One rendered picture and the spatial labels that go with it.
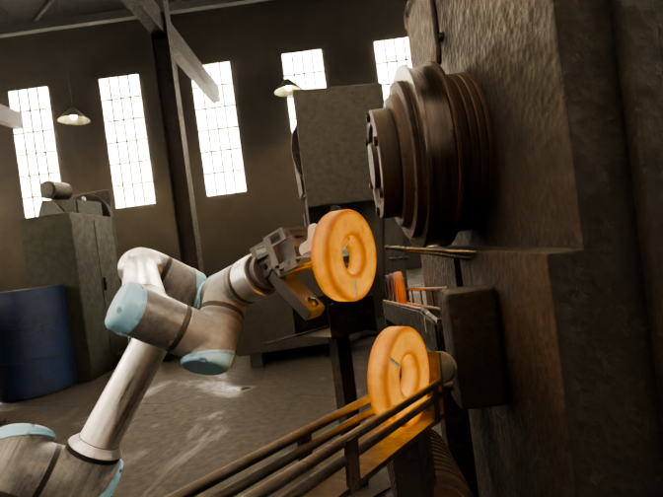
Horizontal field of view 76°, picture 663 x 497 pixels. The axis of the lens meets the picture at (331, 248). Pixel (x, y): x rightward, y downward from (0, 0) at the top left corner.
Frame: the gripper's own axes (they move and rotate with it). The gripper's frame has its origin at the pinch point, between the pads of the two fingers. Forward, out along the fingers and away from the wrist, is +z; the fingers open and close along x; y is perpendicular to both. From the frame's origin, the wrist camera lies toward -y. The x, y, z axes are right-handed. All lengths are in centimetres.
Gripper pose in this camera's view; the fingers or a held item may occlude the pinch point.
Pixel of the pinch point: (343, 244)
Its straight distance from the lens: 71.1
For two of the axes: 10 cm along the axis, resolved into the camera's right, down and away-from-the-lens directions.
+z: 7.3, -3.7, -5.7
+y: -3.5, -9.2, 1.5
